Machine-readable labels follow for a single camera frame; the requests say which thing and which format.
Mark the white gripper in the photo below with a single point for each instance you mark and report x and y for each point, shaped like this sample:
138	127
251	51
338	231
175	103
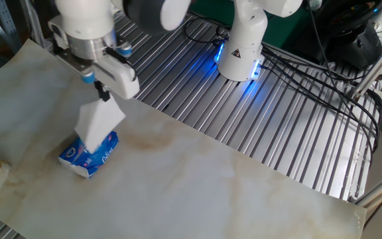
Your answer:
121	78

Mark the white paper napkin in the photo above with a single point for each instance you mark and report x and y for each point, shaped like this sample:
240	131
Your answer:
98	126

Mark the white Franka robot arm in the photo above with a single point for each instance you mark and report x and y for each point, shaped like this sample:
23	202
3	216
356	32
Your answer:
85	16

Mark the blue white tissue pack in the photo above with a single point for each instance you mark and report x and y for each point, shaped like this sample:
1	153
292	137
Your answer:
91	162

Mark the white wrist connector block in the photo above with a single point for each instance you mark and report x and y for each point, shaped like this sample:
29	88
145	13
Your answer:
52	25

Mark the marble pattern table mat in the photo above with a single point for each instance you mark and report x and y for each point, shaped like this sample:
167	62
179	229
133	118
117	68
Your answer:
177	186

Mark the black steering wheel base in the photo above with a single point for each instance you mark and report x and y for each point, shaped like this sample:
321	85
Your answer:
360	49

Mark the silver camera box blue cap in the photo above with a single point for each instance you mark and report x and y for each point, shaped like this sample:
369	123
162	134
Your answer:
75	66
125	50

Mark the aluminium frame leg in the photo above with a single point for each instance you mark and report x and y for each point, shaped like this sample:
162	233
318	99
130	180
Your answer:
33	23

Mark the blue metal shelf frame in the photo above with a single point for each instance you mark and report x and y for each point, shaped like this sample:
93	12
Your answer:
7	26

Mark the aluminium frame beam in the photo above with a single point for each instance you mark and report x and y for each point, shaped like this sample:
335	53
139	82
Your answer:
376	68

